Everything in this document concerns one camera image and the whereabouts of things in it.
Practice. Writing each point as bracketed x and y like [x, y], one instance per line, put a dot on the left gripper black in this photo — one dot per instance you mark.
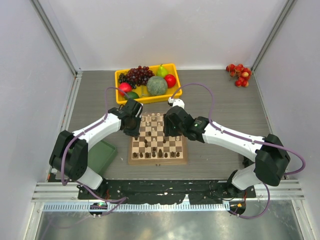
[131, 127]

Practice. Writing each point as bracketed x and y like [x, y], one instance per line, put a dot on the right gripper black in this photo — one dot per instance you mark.
[169, 126]

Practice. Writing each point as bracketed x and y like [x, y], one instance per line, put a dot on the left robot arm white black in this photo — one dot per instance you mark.
[71, 149]

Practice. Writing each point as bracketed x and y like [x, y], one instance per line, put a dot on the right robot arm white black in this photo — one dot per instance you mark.
[267, 154]

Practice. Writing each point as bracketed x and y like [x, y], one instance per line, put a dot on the wooden chess board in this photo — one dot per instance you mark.
[167, 150]

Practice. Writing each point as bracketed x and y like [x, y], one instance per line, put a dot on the green lime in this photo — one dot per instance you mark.
[132, 95]

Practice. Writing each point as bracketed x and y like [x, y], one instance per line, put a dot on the yellow plastic fruit tray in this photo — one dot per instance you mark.
[145, 97]

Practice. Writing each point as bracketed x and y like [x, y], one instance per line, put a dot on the red apple left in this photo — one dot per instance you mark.
[124, 88]

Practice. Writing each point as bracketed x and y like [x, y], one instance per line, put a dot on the red apple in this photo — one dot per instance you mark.
[170, 80]
[124, 88]

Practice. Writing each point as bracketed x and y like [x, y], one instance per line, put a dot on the black grape bunch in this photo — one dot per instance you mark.
[123, 78]

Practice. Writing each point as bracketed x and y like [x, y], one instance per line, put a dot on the green melon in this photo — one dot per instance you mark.
[156, 86]

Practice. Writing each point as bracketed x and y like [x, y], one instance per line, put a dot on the red grape bunch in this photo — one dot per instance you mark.
[139, 76]

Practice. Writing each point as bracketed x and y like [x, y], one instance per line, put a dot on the red apple right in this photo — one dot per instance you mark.
[170, 80]

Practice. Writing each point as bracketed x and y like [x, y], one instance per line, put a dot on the green pear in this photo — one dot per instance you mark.
[162, 71]

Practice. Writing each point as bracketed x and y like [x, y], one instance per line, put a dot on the green plastic tray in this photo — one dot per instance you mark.
[100, 156]

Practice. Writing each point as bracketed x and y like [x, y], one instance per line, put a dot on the black plastic bin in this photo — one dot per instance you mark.
[247, 162]

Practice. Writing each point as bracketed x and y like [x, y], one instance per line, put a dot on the red cherry cluster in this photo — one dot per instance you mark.
[240, 73]

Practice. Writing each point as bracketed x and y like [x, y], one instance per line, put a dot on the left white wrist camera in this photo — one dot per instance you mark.
[139, 111]

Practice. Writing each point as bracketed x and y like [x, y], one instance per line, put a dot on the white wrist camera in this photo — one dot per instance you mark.
[139, 111]
[173, 102]

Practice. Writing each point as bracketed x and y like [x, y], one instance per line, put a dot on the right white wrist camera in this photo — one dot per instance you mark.
[173, 102]

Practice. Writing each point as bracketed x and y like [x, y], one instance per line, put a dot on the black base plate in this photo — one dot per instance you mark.
[169, 192]

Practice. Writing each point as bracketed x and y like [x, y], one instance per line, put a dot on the white cable duct strip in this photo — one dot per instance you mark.
[102, 207]

